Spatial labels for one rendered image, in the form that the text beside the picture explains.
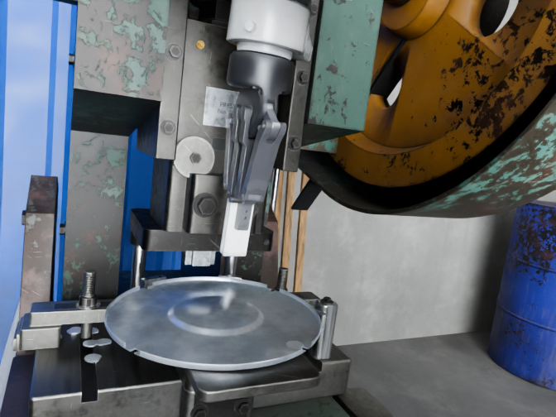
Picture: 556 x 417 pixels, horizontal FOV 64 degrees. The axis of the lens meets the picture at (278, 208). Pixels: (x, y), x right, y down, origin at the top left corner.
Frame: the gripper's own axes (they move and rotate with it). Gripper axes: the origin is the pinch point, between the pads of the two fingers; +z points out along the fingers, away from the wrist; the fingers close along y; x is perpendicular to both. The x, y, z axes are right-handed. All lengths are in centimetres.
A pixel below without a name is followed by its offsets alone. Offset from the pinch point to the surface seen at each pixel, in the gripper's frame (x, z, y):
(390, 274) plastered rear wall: 147, 59, -126
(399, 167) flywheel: 33.8, -8.8, -11.9
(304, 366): 6.7, 13.3, 10.3
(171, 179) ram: -6.2, -3.3, -10.2
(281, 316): 9.7, 13.4, -1.9
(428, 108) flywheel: 37.1, -19.6, -11.7
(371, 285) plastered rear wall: 135, 65, -126
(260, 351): 2.6, 13.1, 6.7
